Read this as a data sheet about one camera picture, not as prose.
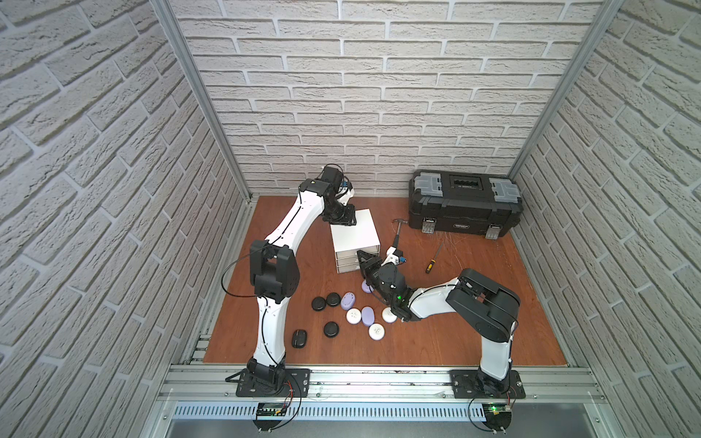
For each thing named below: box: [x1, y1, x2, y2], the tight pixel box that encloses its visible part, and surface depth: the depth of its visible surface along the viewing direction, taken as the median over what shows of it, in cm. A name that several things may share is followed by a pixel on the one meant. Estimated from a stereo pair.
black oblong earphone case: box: [291, 329, 308, 349], surface depth 82 cm
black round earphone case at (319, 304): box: [311, 296, 326, 313], surface depth 89 cm
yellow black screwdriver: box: [425, 240, 445, 275], surface depth 99 cm
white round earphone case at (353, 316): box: [345, 307, 362, 325], surface depth 86 cm
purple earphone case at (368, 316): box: [361, 305, 376, 327], surface depth 87 cm
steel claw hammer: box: [391, 219, 409, 248], surface depth 112 cm
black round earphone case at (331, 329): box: [323, 321, 340, 339], surface depth 84 cm
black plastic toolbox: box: [408, 169, 524, 240], surface depth 101 cm
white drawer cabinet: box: [329, 208, 381, 274], surface depth 91 cm
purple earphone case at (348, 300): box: [340, 291, 356, 311], surface depth 89 cm
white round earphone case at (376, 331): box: [367, 323, 386, 342], surface depth 83 cm
